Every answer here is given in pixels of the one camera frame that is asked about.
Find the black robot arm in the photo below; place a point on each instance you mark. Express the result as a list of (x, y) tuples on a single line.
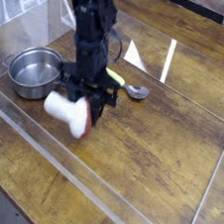
[(94, 24)]

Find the silver metal pot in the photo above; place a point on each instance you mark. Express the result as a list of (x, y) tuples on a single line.
[(33, 72)]

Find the red and white plush mushroom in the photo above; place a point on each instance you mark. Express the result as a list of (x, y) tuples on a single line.
[(77, 115)]

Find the clear acrylic enclosure wall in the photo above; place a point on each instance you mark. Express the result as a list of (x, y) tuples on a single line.
[(156, 161)]

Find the black bar in background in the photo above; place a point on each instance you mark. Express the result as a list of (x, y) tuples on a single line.
[(200, 10)]

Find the spoon with green handle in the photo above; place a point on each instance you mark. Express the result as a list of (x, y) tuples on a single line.
[(134, 91)]

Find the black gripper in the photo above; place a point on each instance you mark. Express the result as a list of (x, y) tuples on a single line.
[(87, 76)]

